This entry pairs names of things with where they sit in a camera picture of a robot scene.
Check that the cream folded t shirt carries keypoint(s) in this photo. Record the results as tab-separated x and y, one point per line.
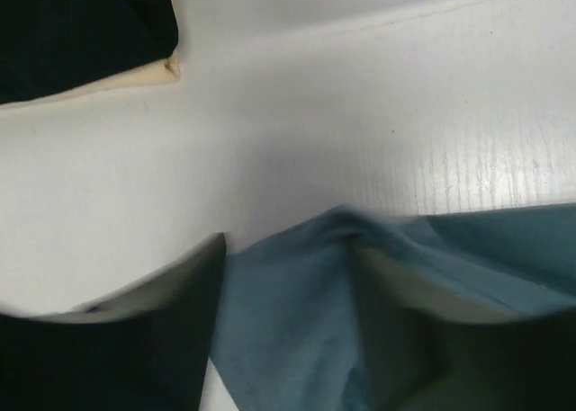
164	71

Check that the black folded t shirt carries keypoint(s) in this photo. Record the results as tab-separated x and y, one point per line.
51	46

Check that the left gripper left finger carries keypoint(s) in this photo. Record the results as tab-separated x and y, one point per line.
145	347

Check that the blue-grey t shirt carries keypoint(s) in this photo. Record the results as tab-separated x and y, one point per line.
288	335

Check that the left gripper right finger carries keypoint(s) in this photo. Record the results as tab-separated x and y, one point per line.
427	348

